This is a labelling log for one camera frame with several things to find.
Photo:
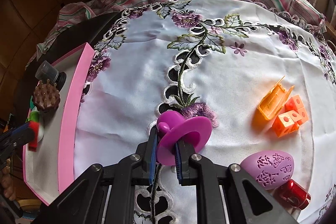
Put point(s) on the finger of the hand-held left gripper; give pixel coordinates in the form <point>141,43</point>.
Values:
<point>21,134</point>

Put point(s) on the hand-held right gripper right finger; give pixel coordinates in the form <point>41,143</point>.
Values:
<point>179,161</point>

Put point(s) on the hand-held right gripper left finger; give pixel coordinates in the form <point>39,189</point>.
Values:
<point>152,166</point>

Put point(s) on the magenta plastic pacifier toy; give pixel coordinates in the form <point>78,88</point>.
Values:
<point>189,132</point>

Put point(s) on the green ribbed plastic cup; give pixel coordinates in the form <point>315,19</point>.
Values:
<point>32,104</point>

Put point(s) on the brown scalp massage brush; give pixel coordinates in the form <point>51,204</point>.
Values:
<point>47,98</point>

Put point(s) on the pink cardboard box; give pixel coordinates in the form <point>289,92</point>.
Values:
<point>71,121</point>

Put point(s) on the black bottle with grey cap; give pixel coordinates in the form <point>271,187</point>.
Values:
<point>47,73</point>

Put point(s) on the purple patterned egg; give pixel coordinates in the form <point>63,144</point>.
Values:
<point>270,169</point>

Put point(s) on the orange plastic case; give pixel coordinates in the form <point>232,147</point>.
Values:
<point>270,106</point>

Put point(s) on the orange linked cubes toy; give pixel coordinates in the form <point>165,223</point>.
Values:
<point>286,124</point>

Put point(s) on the red lipstick tube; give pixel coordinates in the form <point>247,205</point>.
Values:
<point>294,193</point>

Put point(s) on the person's left hand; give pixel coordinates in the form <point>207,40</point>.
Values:
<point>8,184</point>

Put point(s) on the white embroidered floral tablecloth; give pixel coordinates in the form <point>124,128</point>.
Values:
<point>236,77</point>

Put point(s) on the wooden wardrobe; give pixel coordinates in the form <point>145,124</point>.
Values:
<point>31,3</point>

